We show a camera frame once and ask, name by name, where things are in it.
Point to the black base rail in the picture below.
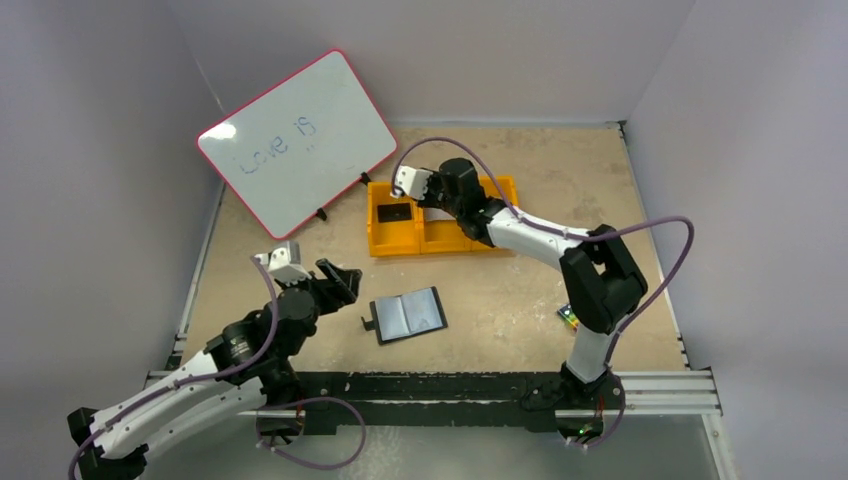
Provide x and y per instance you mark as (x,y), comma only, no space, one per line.
(324,414)

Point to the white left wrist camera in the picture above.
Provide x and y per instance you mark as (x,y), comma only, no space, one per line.
(283,263)

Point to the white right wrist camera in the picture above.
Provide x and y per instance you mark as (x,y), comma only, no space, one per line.
(410,182)

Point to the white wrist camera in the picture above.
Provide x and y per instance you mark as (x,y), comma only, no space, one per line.
(410,182)
(283,263)

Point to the black card in tray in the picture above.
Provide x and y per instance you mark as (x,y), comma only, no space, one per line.
(388,213)

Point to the pink framed whiteboard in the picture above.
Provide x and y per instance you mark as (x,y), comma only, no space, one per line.
(294,149)

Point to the aluminium frame rail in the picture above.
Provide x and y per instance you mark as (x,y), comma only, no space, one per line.
(639,393)

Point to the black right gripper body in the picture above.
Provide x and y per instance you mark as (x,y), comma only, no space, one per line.
(429,195)

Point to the yellow three-compartment tray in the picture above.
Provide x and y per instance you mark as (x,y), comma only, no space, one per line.
(415,237)

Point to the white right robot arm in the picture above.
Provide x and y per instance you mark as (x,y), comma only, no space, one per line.
(604,285)

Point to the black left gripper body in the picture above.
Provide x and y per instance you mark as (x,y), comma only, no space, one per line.
(326,298)

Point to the silver card in tray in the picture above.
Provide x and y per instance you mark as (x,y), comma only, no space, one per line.
(437,215)

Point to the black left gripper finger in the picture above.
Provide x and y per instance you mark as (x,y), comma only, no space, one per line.
(331,272)
(344,285)

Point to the black leather card holder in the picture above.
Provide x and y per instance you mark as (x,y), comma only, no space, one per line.
(405,316)

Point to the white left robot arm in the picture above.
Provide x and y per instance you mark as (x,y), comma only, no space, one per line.
(246,367)

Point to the pack of coloured markers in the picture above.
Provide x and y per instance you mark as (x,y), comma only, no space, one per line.
(567,315)

